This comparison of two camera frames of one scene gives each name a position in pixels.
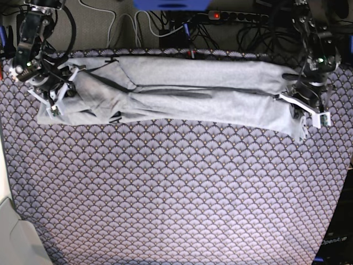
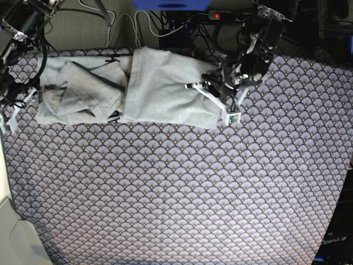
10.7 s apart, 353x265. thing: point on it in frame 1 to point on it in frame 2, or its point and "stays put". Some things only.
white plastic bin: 20,242 stays put
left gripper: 52,84 to 9,91
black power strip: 238,15 stays put
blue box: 172,5 stays put
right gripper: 307,93 to 223,81
